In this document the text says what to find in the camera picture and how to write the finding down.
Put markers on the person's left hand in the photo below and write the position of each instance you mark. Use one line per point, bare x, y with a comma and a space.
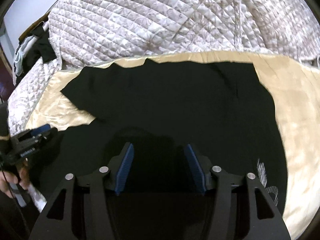
8, 177

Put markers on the golden satin bed sheet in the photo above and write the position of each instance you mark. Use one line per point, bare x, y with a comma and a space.
295, 90

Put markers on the pile of clothes at headboard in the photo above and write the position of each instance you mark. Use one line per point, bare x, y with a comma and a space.
36, 45

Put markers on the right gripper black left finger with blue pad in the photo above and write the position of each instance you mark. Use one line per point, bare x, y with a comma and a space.
79, 207

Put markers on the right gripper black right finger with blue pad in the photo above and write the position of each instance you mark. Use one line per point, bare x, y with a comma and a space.
239, 206

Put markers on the white quilted floral bedspread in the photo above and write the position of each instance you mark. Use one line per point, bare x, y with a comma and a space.
89, 32

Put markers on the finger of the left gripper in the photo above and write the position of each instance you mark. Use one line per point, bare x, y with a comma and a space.
40, 130
40, 141

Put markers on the black pants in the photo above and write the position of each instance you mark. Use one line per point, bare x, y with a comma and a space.
220, 108

